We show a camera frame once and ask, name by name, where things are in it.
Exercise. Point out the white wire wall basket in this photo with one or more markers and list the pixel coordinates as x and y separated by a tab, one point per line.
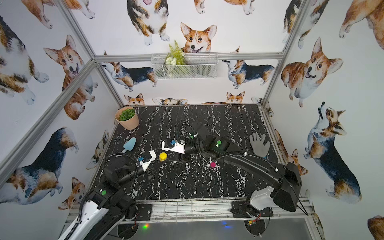
189	66

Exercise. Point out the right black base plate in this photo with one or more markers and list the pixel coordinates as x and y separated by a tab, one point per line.
245	210

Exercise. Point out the yellow paint jar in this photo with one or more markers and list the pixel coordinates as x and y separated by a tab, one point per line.
163	156

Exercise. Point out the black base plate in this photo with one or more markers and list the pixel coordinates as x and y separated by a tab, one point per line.
245	210
142	212

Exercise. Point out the light blue garden trowel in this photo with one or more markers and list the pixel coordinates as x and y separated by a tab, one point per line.
129	145

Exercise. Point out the green fern plant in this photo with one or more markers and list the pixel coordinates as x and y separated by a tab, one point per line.
176	56

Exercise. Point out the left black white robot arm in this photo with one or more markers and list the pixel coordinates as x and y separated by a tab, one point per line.
106	205

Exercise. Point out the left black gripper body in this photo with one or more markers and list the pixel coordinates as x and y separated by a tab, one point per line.
148	169

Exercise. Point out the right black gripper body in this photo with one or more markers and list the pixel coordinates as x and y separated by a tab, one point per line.
191	149

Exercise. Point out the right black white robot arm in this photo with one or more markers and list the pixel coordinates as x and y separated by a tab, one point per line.
283	181

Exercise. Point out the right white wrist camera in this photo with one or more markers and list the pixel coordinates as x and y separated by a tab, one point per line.
173	146

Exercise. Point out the beige pot with green plant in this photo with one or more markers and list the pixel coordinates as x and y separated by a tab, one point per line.
127	117

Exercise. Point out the grey rubber glove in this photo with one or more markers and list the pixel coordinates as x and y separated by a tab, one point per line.
259	145

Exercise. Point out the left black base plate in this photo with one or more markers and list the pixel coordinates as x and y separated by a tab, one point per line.
142	212

